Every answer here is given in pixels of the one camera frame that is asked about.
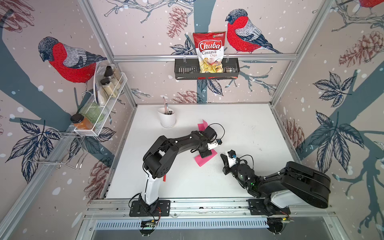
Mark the aluminium mounting rail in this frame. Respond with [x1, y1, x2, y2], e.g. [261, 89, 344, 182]
[83, 197, 337, 220]

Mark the pink square paper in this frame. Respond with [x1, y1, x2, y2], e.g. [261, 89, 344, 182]
[195, 150, 217, 167]
[198, 120, 208, 131]

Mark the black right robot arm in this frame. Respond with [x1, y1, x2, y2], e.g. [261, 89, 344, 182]
[220, 150, 331, 216]

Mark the black wire basket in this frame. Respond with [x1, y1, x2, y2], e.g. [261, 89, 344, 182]
[175, 58, 240, 80]

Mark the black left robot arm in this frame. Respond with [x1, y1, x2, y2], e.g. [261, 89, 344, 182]
[139, 127, 222, 214]

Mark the white cup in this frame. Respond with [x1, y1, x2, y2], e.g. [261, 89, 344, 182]
[158, 107, 177, 128]

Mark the pink pen in cup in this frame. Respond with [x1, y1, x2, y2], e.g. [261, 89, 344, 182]
[163, 97, 169, 115]

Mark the chrome wire hook rack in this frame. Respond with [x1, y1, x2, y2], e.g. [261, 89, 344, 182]
[28, 133, 89, 170]

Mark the Chuba cassava chips bag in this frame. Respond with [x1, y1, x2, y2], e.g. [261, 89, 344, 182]
[193, 32, 226, 74]

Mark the beige spice bottle black cap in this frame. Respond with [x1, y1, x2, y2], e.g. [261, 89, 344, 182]
[101, 78, 118, 98]

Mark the white wire shelf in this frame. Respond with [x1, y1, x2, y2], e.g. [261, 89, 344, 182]
[75, 62, 128, 137]

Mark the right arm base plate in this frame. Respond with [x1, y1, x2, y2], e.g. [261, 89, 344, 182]
[247, 199, 291, 217]

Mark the orange spice jar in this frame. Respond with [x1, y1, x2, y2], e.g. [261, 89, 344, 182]
[71, 114, 94, 130]

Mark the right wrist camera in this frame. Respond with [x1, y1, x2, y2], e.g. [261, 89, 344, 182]
[227, 150, 237, 168]

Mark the green glass jar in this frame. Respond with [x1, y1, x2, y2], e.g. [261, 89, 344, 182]
[79, 103, 105, 125]

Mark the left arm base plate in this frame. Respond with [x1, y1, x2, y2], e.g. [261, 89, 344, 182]
[129, 200, 171, 217]

